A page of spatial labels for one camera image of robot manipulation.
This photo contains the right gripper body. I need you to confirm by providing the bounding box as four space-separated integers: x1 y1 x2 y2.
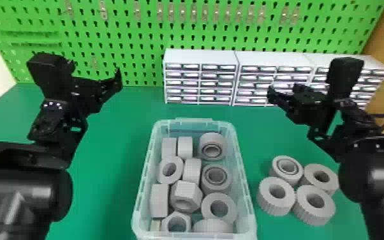
292 83 339 139

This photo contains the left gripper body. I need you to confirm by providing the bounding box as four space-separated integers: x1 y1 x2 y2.
64 77 105 119

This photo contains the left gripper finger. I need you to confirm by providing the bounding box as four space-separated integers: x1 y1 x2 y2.
92 68 124 93
89 89 122 116

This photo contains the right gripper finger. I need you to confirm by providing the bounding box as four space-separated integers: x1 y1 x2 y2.
280 103 309 127
266 85 296 108

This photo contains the clear bin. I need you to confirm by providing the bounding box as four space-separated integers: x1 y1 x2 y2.
131 117 258 240

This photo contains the white drawer cabinet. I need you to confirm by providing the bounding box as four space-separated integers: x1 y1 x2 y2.
233 50 318 108
162 49 239 106
307 53 384 112

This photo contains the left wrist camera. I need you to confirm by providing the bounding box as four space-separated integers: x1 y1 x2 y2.
26 52 77 100

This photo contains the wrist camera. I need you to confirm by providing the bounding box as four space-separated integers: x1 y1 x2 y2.
26 52 77 100
325 57 365 100

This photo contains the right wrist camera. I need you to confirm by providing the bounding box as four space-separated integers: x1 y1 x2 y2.
325 57 365 100

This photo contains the grey ring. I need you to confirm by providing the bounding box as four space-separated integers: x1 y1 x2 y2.
200 192 239 225
182 157 202 186
300 163 341 196
200 163 233 195
192 218 234 234
292 184 336 227
156 156 185 185
197 132 228 162
256 176 297 217
269 154 304 187

